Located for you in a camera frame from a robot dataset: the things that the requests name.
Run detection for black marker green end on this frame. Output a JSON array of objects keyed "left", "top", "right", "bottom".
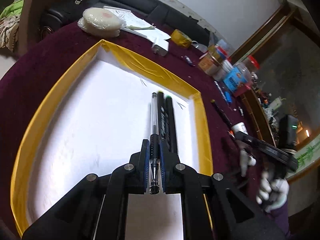
[{"left": 165, "top": 95, "right": 178, "bottom": 154}]

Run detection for yellow tape roll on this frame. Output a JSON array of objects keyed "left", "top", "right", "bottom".
[{"left": 171, "top": 29, "right": 192, "bottom": 48}]

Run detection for pile of small parts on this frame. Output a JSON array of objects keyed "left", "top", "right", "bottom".
[{"left": 252, "top": 77, "right": 283, "bottom": 133}]

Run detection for bagged white round cake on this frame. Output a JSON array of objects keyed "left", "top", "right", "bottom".
[{"left": 77, "top": 7, "right": 125, "bottom": 37}]

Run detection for person's right hand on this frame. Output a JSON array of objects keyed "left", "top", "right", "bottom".
[{"left": 239, "top": 149, "right": 290, "bottom": 212}]

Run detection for silver metal clip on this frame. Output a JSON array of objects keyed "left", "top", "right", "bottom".
[{"left": 214, "top": 81, "right": 227, "bottom": 98}]

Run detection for blue label plastic jar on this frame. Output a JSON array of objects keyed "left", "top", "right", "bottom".
[{"left": 224, "top": 55, "right": 260, "bottom": 92}]

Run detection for person's right forearm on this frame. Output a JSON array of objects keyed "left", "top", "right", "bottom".
[{"left": 269, "top": 200, "right": 290, "bottom": 240}]

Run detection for black sofa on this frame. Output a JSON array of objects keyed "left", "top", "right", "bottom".
[{"left": 41, "top": 0, "right": 209, "bottom": 45}]

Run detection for black marker yellow cap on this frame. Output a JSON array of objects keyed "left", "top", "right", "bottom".
[{"left": 211, "top": 99, "right": 233, "bottom": 128}]

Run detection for white cardboard box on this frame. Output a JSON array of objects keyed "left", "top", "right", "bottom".
[{"left": 152, "top": 37, "right": 170, "bottom": 56}]

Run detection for white tray yellow taped rim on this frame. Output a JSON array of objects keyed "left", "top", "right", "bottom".
[{"left": 10, "top": 39, "right": 214, "bottom": 237}]

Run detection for clear jar brown contents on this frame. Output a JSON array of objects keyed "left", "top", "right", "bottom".
[{"left": 199, "top": 52, "right": 220, "bottom": 75}]

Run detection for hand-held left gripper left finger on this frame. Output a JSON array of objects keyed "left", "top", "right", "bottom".
[{"left": 21, "top": 139, "right": 150, "bottom": 240}]

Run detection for white bottle orange cap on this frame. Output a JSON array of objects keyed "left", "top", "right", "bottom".
[{"left": 231, "top": 122, "right": 248, "bottom": 136}]

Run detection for white paper sheets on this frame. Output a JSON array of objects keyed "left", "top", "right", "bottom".
[{"left": 103, "top": 6, "right": 172, "bottom": 42}]

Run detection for clear gel pen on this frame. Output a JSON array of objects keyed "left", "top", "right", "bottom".
[{"left": 149, "top": 92, "right": 160, "bottom": 195}]

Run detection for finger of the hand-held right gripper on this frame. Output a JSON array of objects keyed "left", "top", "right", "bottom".
[{"left": 234, "top": 132, "right": 298, "bottom": 170}]

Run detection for wooden counter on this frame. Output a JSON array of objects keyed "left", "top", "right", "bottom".
[{"left": 229, "top": 0, "right": 320, "bottom": 183}]

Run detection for small jar red lid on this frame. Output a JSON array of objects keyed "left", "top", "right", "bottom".
[{"left": 214, "top": 44, "right": 232, "bottom": 60}]

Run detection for maroon tablecloth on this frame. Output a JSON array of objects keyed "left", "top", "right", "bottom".
[{"left": 0, "top": 17, "right": 275, "bottom": 240}]

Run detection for green cloth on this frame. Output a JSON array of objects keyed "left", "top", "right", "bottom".
[{"left": 0, "top": 0, "right": 24, "bottom": 20}]

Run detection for clear jar white label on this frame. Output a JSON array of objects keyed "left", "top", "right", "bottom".
[{"left": 215, "top": 61, "right": 233, "bottom": 80}]

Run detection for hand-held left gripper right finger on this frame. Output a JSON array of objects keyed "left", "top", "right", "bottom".
[{"left": 160, "top": 139, "right": 287, "bottom": 240}]

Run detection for floral cloth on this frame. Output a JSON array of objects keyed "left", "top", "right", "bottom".
[{"left": 0, "top": 17, "right": 20, "bottom": 52}]

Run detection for black marker yellow end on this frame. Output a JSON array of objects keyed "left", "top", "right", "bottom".
[{"left": 156, "top": 91, "right": 170, "bottom": 153}]

